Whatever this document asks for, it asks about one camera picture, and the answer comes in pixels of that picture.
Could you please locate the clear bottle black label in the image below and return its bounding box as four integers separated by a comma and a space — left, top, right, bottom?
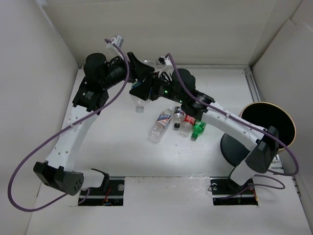
173, 106, 185, 130

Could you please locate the dark bin with gold rim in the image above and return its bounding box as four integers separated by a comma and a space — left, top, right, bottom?
219, 101, 297, 171

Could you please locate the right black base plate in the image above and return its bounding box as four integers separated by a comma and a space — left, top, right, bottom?
208, 177, 258, 206

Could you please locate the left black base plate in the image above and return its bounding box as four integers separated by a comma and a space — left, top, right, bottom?
78, 177, 125, 207

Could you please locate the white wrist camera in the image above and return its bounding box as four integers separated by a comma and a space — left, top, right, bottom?
105, 35, 124, 49
158, 56, 174, 77

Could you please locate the green plastic bottle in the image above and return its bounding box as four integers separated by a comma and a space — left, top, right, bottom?
191, 120, 206, 141

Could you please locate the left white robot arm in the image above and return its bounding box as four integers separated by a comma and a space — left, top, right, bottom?
33, 52, 156, 196

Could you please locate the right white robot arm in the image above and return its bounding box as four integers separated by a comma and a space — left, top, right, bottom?
130, 68, 278, 193

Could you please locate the clear bottle red label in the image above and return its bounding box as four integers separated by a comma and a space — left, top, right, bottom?
179, 115, 196, 136

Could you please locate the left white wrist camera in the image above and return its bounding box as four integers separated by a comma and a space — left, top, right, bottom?
105, 35, 124, 49

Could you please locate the clear bottle green blue label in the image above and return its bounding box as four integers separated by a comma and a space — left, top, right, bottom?
131, 60, 157, 113

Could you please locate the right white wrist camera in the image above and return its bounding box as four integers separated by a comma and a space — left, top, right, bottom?
158, 56, 174, 77

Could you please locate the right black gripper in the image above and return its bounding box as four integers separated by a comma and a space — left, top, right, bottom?
130, 71, 185, 104

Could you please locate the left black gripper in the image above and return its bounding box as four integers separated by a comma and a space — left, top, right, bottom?
101, 52, 155, 90

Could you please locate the clear bottle blue orange label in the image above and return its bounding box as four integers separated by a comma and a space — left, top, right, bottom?
148, 107, 174, 143

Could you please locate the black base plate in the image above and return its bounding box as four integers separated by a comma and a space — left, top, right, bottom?
78, 177, 125, 207
208, 177, 258, 206

